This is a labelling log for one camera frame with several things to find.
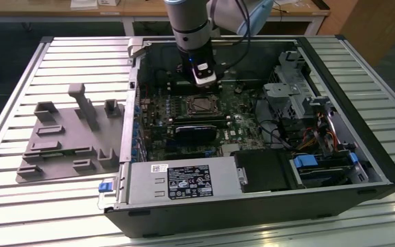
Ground silver green CPU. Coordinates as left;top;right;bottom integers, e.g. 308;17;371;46
192;99;214;111

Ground metal socket cover frame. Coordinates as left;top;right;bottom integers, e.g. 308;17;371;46
186;94;219;116

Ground metal CPU socket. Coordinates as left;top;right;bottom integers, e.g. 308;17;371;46
183;94;222;118

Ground black RAM slot white clips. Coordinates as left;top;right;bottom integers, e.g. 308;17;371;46
174;120;228;125

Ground black graphics card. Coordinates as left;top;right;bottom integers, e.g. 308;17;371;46
171;123;218;144

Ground green motherboard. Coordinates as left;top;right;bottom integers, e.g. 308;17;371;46
138;77;270;163

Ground silver perforated drive cage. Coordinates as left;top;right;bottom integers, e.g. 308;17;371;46
262;50;334;120

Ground small silver heatsink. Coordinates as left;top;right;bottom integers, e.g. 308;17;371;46
220;144;242;155

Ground grey parts rack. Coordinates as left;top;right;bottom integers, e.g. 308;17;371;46
15;82;127;184

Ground black plastic shroud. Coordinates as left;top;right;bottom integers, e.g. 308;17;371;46
234;150;302;194

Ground silver power supply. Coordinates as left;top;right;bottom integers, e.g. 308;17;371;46
128;156;244;205

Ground blue disk carrier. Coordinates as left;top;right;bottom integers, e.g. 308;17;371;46
291;153;322;170

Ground wooden cabinet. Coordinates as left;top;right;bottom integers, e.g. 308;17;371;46
315;0;395;67

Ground hard disk drive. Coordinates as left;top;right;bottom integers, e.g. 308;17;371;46
299;166;354;188

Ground black silver PC case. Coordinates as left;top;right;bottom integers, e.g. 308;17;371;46
97;35;395;239

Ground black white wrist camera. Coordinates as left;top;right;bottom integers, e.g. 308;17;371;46
192;61;216;86

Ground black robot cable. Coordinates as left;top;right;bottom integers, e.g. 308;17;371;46
216;0;254;75

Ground black data cable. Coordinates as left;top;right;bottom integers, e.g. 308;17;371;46
254;91;292;150

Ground wooden desk white frame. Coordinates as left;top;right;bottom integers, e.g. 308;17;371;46
0;0;332;37

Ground yellow power wire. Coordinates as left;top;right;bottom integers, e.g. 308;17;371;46
300;133;326;151

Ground silver metal bracket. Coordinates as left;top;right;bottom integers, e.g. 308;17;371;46
308;96;361;158

